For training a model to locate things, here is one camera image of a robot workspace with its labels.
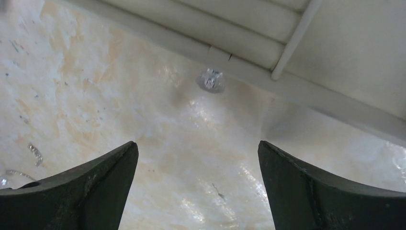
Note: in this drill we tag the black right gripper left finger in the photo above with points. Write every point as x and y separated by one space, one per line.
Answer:
91 196

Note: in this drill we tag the silver crystal bar earring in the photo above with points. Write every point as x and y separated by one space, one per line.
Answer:
34 150

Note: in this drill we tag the beige ring holder tray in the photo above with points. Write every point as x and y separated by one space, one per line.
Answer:
343 58

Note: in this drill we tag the crystal stud earring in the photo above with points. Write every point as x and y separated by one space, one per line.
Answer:
211 81

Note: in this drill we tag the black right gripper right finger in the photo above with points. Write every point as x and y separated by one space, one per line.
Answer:
305 197

